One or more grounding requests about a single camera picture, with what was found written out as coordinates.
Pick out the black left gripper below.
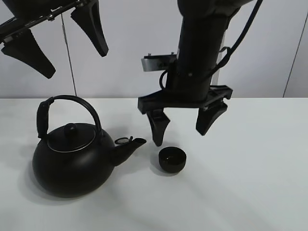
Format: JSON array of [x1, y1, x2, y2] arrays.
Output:
[[0, 0, 109, 79]]

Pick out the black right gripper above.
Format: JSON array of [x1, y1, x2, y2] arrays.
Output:
[[137, 85, 233, 147]]

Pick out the small black teacup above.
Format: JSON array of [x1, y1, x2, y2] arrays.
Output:
[[158, 146, 187, 174]]

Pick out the black kettle teapot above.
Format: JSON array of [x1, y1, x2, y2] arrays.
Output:
[[32, 95, 146, 198]]

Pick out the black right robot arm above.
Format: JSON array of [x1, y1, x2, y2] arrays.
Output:
[[138, 0, 262, 146]]

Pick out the white vertical wall post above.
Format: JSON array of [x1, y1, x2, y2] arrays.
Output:
[[208, 33, 225, 94]]

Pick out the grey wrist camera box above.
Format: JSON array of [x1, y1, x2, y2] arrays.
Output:
[[141, 52, 177, 72]]

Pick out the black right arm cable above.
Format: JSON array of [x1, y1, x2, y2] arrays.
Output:
[[211, 0, 263, 73]]

